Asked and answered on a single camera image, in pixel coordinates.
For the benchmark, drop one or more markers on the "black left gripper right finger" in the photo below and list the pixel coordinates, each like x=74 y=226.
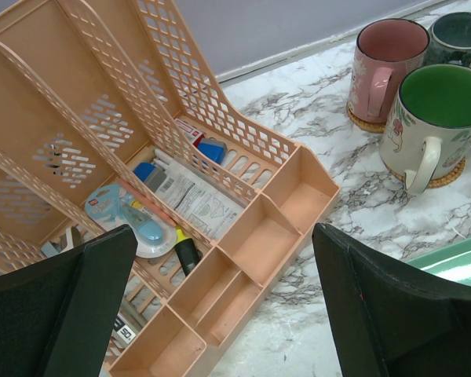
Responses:
x=389 y=318

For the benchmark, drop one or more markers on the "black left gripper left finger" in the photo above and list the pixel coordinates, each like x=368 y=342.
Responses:
x=56 y=316

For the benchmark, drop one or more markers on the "green floral tray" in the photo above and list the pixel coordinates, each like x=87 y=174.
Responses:
x=452 y=262

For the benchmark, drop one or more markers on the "green floral mug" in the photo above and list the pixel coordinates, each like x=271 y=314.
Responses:
x=428 y=130

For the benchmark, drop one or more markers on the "red ceramic mug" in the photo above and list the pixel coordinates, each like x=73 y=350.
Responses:
x=386 y=51

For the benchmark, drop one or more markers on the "grey ceramic mug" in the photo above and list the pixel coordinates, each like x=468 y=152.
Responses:
x=450 y=40

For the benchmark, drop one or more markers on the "light blue packaged tool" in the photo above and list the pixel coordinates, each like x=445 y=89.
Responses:
x=111 y=206

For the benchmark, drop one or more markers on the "black yellow marker pen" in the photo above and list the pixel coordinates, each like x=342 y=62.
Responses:
x=186 y=251

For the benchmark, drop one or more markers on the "blue grey stamp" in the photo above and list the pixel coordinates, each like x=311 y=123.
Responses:
x=213 y=149
x=151 y=175

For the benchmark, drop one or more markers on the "white printed paper pack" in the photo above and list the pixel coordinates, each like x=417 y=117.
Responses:
x=195 y=199

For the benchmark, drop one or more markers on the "orange plastic file organizer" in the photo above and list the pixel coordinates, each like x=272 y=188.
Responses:
x=85 y=87

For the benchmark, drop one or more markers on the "white red small box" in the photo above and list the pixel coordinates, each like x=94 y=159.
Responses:
x=193 y=134

